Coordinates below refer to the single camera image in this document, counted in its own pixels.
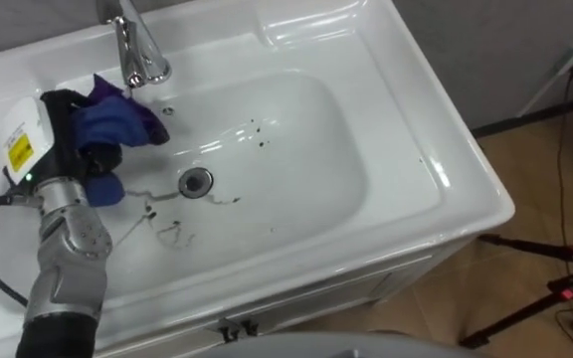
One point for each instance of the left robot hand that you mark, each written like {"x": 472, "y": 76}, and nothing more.
{"x": 55, "y": 134}

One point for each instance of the blue purple cleaning cloth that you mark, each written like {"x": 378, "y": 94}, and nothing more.
{"x": 115, "y": 124}

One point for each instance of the chrome faucet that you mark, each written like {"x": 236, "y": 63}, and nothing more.
{"x": 137, "y": 47}

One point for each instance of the metal sink drain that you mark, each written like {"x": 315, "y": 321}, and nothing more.
{"x": 195, "y": 182}

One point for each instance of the white sink cabinet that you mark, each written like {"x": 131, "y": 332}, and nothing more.
{"x": 276, "y": 164}

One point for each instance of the black tripod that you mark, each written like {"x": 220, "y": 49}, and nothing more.
{"x": 550, "y": 288}

